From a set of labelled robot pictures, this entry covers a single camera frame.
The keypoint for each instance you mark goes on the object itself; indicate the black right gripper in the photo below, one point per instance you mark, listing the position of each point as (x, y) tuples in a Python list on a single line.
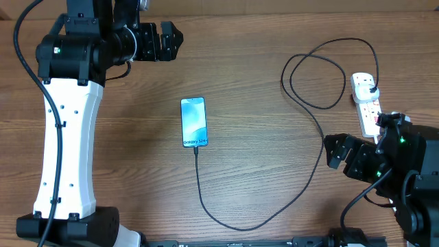
[(359, 158)]

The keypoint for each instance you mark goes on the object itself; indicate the white charger plug adapter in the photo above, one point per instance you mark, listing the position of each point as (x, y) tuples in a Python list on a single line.
[(362, 94)]

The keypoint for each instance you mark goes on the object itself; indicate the blue Galaxy smartphone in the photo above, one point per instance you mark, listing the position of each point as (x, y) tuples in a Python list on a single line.
[(193, 119)]

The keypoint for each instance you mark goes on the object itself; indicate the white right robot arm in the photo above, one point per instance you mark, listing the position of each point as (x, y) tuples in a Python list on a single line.
[(402, 166)]

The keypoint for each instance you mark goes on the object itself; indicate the white power strip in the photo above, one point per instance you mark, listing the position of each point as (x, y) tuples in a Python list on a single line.
[(368, 112)]

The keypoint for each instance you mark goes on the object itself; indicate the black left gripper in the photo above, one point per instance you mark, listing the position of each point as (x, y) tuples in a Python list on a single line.
[(169, 49)]

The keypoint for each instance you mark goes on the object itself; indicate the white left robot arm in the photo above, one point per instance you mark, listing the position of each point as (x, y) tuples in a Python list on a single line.
[(73, 58)]

